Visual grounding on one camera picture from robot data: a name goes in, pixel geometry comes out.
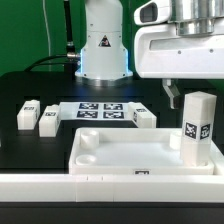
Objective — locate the white L-shaped obstacle fence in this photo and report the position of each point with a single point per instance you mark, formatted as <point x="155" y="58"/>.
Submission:
<point x="110" y="188"/>

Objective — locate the white desk top tray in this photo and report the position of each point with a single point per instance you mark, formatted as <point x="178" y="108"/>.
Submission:
<point x="135" y="151"/>

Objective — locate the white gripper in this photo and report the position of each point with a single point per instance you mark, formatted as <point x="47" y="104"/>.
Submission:
<point x="160" y="53"/>

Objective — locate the white fiducial marker plate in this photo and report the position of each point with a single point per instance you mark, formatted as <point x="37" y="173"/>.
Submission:
<point x="98" y="111"/>

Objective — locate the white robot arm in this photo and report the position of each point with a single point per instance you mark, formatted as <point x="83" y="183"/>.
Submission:
<point x="104" y="59"/>

